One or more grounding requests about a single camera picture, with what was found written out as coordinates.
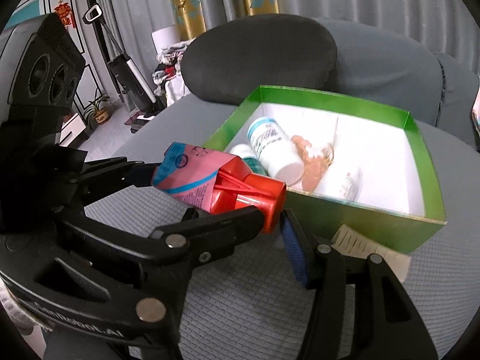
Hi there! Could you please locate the cream hair claw clip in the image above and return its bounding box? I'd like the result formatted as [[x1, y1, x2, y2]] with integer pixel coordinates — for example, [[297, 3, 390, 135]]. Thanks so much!
[[332, 224, 411, 284]]

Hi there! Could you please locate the pink pouch red cap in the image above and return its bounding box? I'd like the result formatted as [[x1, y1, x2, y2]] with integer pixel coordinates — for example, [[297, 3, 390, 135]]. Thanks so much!
[[151, 142, 287, 233]]

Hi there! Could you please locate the white bottle green label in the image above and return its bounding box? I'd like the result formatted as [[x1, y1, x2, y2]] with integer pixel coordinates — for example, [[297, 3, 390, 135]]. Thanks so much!
[[229, 144, 268, 176]]

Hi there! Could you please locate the plain white bottle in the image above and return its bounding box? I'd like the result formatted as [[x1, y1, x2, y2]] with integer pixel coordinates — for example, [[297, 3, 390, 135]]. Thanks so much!
[[317, 165, 360, 202]]

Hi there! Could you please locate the white bottle blue label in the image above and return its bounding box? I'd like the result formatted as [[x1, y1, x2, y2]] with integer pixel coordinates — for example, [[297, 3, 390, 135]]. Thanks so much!
[[247, 117, 304, 185]]

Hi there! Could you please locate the pink orange hair claw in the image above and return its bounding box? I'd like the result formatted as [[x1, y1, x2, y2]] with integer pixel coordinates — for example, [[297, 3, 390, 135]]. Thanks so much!
[[291, 135, 335, 193]]

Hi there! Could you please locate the potted plant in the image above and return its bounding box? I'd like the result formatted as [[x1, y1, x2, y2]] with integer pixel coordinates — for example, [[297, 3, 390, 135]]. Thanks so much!
[[83, 94, 111, 125]]

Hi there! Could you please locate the black stick vacuum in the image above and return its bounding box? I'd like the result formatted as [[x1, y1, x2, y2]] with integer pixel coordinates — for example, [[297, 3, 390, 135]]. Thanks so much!
[[82, 3, 165, 118]]

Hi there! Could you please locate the grey sofa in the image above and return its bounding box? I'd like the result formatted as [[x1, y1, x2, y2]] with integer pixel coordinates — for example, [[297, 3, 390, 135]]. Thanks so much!
[[79, 16, 480, 360]]

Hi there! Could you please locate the pile of clothes bags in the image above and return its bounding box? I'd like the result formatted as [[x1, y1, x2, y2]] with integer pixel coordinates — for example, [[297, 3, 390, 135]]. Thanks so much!
[[152, 40, 192, 107]]

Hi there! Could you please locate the black round cushion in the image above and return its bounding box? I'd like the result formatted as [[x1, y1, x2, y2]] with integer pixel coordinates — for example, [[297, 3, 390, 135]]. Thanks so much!
[[181, 14, 338, 106]]

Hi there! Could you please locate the green cardboard box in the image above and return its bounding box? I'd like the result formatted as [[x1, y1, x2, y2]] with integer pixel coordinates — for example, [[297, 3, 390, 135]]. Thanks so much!
[[205, 86, 447, 254]]

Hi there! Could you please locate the red chinese knot ornament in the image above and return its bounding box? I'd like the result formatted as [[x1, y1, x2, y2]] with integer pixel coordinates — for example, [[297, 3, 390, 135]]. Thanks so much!
[[54, 0, 77, 29]]

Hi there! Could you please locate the grey and gold curtain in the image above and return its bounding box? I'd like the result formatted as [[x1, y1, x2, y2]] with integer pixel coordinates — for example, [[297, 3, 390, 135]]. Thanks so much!
[[97, 0, 479, 78]]

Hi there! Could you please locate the colourful cartoon cloth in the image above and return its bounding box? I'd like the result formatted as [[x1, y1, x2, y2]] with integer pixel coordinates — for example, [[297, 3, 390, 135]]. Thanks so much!
[[471, 89, 480, 136]]

